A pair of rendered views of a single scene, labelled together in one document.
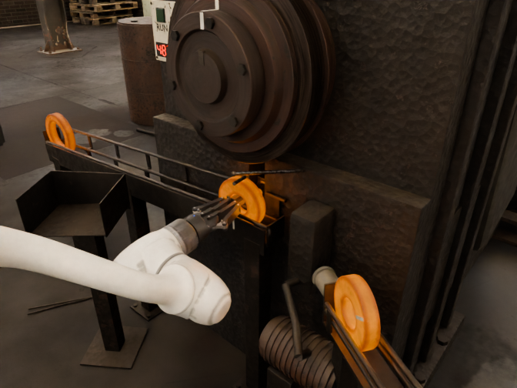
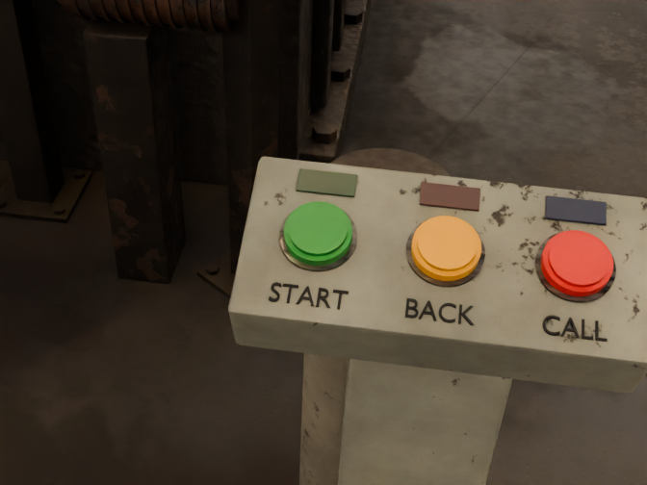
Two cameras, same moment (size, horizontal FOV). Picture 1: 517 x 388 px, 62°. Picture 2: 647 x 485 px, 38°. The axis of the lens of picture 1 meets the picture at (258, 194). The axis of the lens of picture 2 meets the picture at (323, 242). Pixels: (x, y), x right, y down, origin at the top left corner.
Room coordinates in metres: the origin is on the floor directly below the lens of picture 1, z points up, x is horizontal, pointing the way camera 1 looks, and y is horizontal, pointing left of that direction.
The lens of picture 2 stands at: (-0.23, 0.30, 0.96)
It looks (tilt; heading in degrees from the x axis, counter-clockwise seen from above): 41 degrees down; 325
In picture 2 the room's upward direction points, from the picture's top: 3 degrees clockwise
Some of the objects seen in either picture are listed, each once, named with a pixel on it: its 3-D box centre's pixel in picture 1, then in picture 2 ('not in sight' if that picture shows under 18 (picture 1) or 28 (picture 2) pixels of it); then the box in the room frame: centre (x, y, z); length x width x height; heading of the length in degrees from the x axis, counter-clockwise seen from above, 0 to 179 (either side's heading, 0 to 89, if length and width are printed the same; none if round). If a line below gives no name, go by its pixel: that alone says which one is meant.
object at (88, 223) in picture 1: (94, 274); not in sight; (1.20, 0.59, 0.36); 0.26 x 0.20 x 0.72; 85
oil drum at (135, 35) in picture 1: (155, 70); not in sight; (4.02, 0.96, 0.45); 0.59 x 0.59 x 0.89
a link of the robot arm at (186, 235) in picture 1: (180, 237); not in sight; (0.89, 0.20, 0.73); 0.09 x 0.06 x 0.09; 50
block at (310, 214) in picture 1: (311, 247); not in sight; (0.93, -0.14, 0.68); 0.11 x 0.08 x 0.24; 140
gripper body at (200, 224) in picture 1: (201, 223); not in sight; (0.95, 0.15, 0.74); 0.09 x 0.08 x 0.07; 140
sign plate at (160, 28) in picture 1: (181, 35); not in sight; (1.37, 0.24, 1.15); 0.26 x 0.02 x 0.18; 50
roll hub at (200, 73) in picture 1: (211, 76); not in sight; (1.00, 0.11, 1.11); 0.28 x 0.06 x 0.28; 50
